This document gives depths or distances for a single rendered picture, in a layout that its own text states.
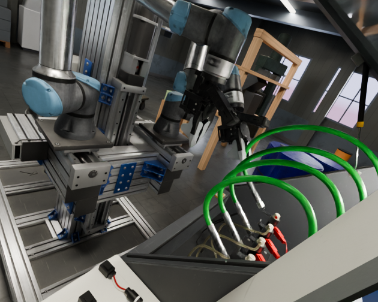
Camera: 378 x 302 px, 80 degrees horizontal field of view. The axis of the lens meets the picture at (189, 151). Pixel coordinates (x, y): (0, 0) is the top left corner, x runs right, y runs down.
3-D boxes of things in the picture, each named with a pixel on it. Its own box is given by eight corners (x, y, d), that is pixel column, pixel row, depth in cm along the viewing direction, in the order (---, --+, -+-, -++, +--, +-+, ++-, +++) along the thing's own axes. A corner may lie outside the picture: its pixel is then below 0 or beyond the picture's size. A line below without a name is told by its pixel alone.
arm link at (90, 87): (101, 112, 92) (108, 79, 87) (80, 118, 79) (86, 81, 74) (75, 100, 93) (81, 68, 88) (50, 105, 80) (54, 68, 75)
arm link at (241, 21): (223, 9, 58) (254, 21, 57) (207, 53, 62) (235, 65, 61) (220, 0, 50) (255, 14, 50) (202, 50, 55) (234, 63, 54)
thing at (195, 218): (212, 213, 117) (224, 188, 111) (218, 217, 116) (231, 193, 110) (114, 289, 67) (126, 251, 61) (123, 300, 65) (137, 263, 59)
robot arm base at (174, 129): (147, 125, 126) (152, 108, 122) (167, 126, 137) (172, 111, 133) (164, 138, 118) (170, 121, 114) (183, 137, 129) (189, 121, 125)
